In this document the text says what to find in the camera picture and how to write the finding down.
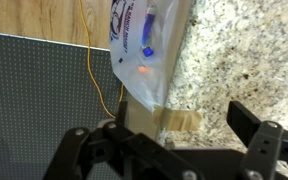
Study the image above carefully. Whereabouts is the dark dotted floor mat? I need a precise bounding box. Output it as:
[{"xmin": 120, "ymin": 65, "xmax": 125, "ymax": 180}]
[{"xmin": 0, "ymin": 30, "xmax": 129, "ymax": 180}]

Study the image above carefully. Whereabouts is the brown tape piece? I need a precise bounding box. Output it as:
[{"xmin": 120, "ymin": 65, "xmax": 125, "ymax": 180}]
[{"xmin": 152, "ymin": 104, "xmax": 204, "ymax": 132}]

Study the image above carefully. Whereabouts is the clear printed plastic bag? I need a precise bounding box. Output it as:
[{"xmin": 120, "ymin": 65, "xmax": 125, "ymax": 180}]
[{"xmin": 109, "ymin": 0, "xmax": 180, "ymax": 113}]

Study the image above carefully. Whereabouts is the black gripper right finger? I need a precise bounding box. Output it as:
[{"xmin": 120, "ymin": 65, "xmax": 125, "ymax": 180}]
[{"xmin": 226, "ymin": 100, "xmax": 288, "ymax": 180}]

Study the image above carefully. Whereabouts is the thin yellow cable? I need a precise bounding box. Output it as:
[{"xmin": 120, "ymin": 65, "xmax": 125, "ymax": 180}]
[{"xmin": 78, "ymin": 0, "xmax": 125, "ymax": 119}]

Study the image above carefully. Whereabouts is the wooden counter cabinet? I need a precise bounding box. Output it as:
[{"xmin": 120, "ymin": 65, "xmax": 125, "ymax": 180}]
[{"xmin": 125, "ymin": 0, "xmax": 195, "ymax": 141}]

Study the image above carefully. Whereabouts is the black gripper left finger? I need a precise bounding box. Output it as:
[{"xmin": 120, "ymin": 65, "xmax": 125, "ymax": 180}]
[{"xmin": 43, "ymin": 100, "xmax": 206, "ymax": 180}]

